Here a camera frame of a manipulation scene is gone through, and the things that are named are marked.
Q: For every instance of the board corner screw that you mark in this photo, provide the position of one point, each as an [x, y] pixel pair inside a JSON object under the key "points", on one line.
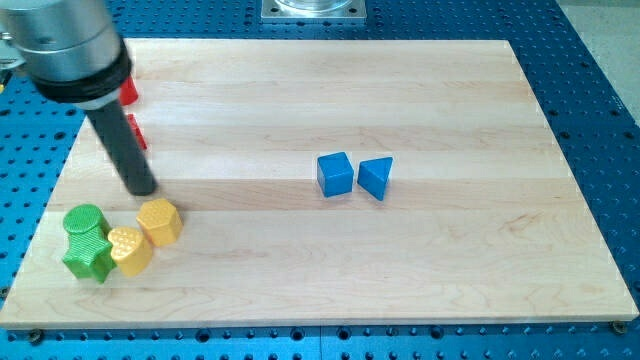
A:
{"points": [[618, 327], [35, 336]]}

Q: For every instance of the board corner screw left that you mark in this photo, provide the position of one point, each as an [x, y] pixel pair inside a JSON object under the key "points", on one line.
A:
{"points": [[35, 336]]}

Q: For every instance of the wooden board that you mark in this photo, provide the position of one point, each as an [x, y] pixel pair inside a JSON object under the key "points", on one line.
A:
{"points": [[482, 219]]}

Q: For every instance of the blue cube block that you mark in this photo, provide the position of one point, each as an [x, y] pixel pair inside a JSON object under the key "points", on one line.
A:
{"points": [[335, 174]]}

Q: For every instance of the green cylinder block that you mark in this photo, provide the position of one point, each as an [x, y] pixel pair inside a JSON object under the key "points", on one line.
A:
{"points": [[85, 217]]}

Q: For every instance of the red star block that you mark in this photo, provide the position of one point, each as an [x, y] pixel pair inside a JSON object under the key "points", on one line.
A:
{"points": [[131, 119]]}

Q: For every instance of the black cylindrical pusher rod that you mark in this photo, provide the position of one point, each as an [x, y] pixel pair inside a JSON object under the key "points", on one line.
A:
{"points": [[120, 143]]}

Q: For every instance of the green star block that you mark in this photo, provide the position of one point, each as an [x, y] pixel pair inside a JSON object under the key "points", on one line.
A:
{"points": [[89, 255]]}

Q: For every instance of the yellow hexagon block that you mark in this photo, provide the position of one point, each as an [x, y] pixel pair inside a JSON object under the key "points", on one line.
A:
{"points": [[160, 222]]}

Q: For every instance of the red circle block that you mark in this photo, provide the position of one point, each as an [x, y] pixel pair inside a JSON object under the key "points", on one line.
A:
{"points": [[128, 92]]}

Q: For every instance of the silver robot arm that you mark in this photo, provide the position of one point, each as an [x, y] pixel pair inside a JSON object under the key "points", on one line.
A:
{"points": [[72, 53]]}

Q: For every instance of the blue triangular prism block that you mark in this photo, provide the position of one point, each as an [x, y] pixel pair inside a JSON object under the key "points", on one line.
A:
{"points": [[373, 176]]}

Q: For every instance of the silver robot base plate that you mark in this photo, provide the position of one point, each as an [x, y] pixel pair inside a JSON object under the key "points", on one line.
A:
{"points": [[281, 10]]}

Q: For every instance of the board corner screw right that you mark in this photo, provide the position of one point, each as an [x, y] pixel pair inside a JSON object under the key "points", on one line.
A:
{"points": [[618, 327]]}

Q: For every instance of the yellow heart block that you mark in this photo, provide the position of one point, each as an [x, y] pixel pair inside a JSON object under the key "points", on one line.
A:
{"points": [[131, 251]]}

